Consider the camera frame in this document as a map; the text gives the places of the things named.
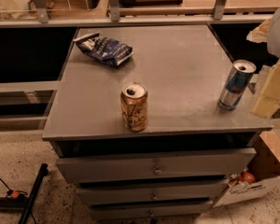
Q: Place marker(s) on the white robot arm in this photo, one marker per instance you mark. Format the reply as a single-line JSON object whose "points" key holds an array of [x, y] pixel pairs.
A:
{"points": [[273, 36]]}

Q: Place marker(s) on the orange soda can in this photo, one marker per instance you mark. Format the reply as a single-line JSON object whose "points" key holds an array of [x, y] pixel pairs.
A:
{"points": [[134, 106]]}

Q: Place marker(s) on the grey drawer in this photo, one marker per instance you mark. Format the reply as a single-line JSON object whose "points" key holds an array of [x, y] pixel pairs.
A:
{"points": [[151, 192], [150, 210], [155, 165]]}

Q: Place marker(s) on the middle grey drawer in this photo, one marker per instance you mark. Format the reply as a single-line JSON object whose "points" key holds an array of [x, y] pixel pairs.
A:
{"points": [[151, 192]]}

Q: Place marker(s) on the blue chip bag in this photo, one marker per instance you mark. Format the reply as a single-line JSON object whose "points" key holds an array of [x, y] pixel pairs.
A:
{"points": [[105, 50]]}

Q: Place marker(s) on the red item in box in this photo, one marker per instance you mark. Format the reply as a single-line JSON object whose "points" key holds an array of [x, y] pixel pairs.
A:
{"points": [[247, 177]]}

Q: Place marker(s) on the top grey drawer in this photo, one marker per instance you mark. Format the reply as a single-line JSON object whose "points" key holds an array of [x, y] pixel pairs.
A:
{"points": [[155, 165]]}

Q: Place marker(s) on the cardboard box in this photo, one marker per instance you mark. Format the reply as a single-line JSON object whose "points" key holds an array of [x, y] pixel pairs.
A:
{"points": [[265, 167]]}

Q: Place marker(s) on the bottom grey drawer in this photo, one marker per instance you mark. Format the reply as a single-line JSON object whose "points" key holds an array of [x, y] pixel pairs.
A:
{"points": [[150, 210]]}

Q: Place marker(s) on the metal railing frame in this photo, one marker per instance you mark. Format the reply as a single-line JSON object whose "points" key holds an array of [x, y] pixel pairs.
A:
{"points": [[65, 13]]}

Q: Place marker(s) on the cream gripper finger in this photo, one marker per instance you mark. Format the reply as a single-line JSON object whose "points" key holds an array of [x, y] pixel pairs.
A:
{"points": [[259, 34], [267, 91]]}

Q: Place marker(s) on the black tripod stand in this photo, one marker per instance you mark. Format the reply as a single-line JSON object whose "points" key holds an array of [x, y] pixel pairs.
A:
{"points": [[19, 200]]}

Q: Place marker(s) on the blue silver energy drink can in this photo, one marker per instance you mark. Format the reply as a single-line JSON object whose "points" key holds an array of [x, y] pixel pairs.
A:
{"points": [[240, 75]]}

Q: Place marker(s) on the grey drawer cabinet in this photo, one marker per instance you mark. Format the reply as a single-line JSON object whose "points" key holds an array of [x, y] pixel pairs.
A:
{"points": [[184, 70]]}

